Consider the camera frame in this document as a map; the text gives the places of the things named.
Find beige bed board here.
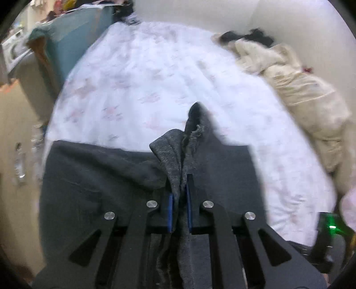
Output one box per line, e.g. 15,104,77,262
10,50,60,123

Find teal covered headboard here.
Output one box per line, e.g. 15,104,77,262
28,6,117,92

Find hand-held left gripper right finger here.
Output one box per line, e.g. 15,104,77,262
186,174,327,289

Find dark grey pants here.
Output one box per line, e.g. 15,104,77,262
39,101,315,289

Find dark cloth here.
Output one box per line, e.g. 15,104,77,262
113,0,142,25

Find white washing machine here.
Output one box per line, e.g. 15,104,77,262
1,30,31,73

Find pale pink cloth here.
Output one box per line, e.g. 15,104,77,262
341,189,356,224

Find red and yellow clutter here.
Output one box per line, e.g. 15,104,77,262
28,0,81,16

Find white floral bed sheet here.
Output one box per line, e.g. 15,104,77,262
44,21,338,248

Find cream blanket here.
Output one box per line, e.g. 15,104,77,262
235,39,352,195

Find black cloth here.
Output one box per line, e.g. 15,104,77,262
213,28,276,49

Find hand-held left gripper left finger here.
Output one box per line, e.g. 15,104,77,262
33,174,176,289

